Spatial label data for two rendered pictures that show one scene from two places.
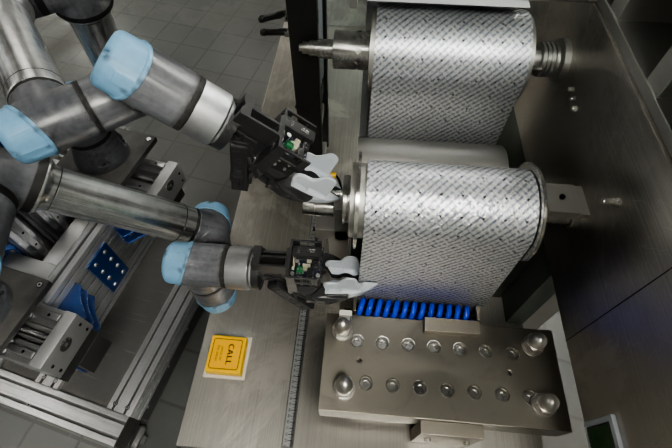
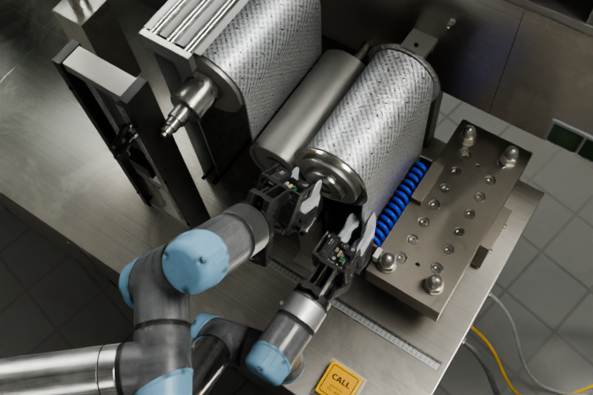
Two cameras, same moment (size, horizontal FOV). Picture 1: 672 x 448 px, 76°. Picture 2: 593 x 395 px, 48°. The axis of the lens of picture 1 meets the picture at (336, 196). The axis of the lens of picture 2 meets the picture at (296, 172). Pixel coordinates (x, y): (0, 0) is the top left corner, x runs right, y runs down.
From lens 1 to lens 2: 0.63 m
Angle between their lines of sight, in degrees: 28
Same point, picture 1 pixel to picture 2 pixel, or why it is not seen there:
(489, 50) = (289, 5)
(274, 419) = (413, 368)
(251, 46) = not seen: outside the picture
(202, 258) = (285, 336)
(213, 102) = (251, 216)
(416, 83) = (268, 70)
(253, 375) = (367, 370)
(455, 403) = (481, 213)
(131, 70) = (219, 252)
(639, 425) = (569, 108)
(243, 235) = not seen: hidden behind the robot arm
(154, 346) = not seen: outside the picture
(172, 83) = (234, 233)
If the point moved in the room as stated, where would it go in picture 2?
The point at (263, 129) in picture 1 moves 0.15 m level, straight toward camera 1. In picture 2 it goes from (281, 197) to (383, 220)
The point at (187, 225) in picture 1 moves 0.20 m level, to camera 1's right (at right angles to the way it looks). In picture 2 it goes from (220, 349) to (276, 255)
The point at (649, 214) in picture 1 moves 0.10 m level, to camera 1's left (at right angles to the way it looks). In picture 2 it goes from (479, 15) to (455, 59)
